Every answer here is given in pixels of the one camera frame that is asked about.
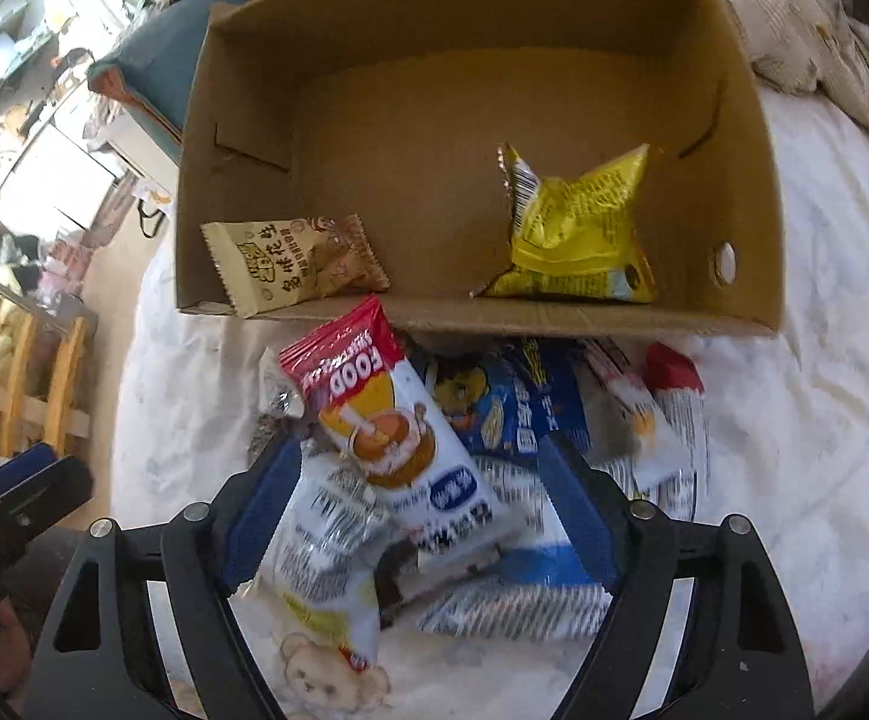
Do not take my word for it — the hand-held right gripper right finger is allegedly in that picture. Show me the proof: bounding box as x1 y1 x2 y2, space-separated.
535 439 818 720

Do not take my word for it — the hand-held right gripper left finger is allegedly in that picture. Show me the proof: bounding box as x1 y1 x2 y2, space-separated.
25 431 308 720

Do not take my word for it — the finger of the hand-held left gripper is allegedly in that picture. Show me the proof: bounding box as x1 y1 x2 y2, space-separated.
0 442 95 565

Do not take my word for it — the white barcode snack packet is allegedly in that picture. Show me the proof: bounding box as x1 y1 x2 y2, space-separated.
254 441 406 676

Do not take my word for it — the blue and white snack packet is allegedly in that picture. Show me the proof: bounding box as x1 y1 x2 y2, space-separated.
415 457 612 642

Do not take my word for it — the blue cartoon snack packet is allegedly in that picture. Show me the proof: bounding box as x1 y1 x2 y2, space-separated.
412 341 593 466

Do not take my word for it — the white and yellow snack bag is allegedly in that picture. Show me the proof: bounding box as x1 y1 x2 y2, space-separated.
278 296 533 552

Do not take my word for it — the brown cardboard box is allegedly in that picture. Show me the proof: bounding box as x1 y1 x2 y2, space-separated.
174 0 788 338

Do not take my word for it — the wooden rack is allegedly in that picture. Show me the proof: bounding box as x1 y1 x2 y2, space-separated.
0 292 98 458

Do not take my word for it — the white and orange snack packet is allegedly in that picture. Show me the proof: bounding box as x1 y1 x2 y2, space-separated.
585 341 677 466

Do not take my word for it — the silver snack packet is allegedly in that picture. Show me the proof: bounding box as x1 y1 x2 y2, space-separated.
247 349 310 466

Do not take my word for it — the white red-topped snack packet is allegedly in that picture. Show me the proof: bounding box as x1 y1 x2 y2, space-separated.
631 343 708 518

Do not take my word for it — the white bear print bedsheet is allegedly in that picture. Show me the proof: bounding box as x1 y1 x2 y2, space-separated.
108 90 869 720

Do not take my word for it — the beige peanut snack packet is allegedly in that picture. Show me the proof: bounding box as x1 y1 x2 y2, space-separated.
200 214 391 318

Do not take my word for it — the yellow snack packet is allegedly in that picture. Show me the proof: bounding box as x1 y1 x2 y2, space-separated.
471 141 661 305

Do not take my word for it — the white cabinet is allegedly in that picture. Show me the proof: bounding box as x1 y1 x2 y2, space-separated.
0 120 146 241

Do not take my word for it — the teal headboard cushion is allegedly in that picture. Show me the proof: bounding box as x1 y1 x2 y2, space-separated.
88 0 256 158

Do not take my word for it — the beige patterned blanket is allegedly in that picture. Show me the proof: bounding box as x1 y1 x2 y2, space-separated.
705 0 869 140

